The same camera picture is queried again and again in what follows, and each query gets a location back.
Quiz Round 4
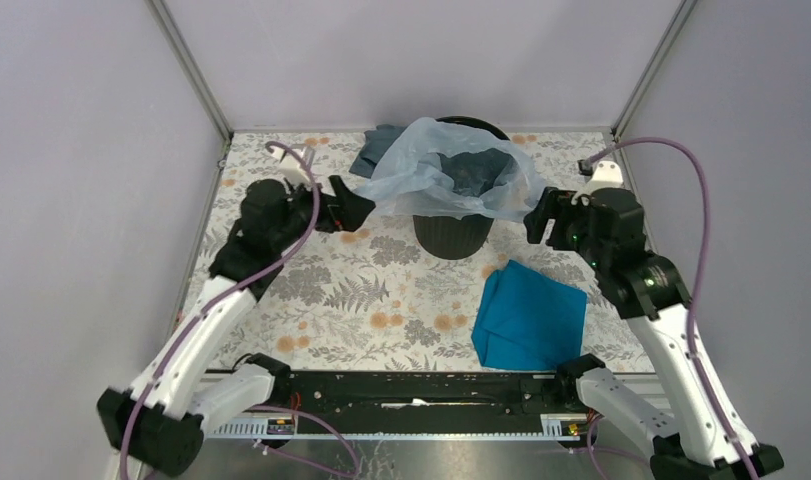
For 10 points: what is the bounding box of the floral patterned table mat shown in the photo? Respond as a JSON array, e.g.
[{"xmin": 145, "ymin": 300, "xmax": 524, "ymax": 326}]
[{"xmin": 179, "ymin": 132, "xmax": 653, "ymax": 373}]

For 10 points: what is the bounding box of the black plastic trash bin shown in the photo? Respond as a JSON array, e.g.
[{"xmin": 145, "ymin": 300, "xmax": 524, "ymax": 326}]
[{"xmin": 411, "ymin": 116, "xmax": 514, "ymax": 262}]

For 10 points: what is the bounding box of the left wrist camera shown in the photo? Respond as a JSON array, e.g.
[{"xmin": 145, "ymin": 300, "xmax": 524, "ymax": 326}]
[{"xmin": 268, "ymin": 145, "xmax": 315, "ymax": 187}]

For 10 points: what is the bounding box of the grey-blue crumpled cloth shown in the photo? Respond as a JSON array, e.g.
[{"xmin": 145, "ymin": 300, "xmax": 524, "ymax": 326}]
[{"xmin": 349, "ymin": 124, "xmax": 406, "ymax": 179}]

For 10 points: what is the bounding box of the bright blue folded cloth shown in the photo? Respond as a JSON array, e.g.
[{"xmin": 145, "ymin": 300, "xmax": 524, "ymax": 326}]
[{"xmin": 471, "ymin": 260, "xmax": 588, "ymax": 371}]

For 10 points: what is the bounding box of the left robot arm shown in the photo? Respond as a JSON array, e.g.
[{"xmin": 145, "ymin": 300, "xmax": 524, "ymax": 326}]
[{"xmin": 97, "ymin": 176, "xmax": 375, "ymax": 479}]

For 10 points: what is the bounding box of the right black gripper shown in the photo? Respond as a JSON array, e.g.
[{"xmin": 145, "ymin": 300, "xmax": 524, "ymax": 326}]
[{"xmin": 522, "ymin": 185, "xmax": 610, "ymax": 270}]

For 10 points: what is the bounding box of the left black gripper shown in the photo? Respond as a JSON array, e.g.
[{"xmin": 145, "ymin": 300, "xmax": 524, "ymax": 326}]
[{"xmin": 272, "ymin": 174, "xmax": 374, "ymax": 251}]

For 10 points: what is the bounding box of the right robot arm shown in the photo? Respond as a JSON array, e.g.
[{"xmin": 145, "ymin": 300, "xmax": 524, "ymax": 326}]
[{"xmin": 524, "ymin": 187, "xmax": 784, "ymax": 479}]

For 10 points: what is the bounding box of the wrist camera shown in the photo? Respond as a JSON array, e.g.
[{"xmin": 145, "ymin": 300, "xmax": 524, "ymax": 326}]
[
  {"xmin": 571, "ymin": 159, "xmax": 624, "ymax": 204},
  {"xmin": 268, "ymin": 145, "xmax": 315, "ymax": 187}
]

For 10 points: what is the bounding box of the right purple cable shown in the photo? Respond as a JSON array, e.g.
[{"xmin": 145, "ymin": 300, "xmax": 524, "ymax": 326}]
[{"xmin": 579, "ymin": 136, "xmax": 761, "ymax": 480}]

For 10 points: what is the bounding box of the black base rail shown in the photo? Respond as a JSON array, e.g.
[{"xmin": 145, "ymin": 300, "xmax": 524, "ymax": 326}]
[{"xmin": 264, "ymin": 370, "xmax": 595, "ymax": 441}]

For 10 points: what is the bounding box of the light blue plastic trash bag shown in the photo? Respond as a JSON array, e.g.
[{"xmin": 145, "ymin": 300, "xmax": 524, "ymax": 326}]
[{"xmin": 355, "ymin": 117, "xmax": 547, "ymax": 223}]

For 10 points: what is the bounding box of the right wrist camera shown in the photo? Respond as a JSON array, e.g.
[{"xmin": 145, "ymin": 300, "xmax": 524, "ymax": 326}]
[{"xmin": 571, "ymin": 159, "xmax": 624, "ymax": 204}]

